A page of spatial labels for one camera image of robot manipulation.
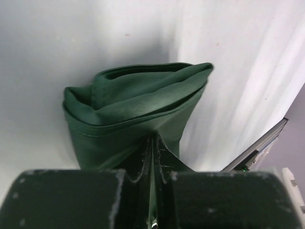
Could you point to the right aluminium rail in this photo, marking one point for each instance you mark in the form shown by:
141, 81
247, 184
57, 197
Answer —
257, 150

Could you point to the dark green cloth napkin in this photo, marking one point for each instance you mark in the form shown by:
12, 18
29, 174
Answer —
109, 118

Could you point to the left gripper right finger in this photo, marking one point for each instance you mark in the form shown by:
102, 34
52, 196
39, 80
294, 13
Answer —
165, 163

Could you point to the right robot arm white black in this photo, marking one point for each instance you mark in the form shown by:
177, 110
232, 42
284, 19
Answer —
290, 183

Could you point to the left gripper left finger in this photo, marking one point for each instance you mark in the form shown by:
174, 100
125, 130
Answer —
133, 208

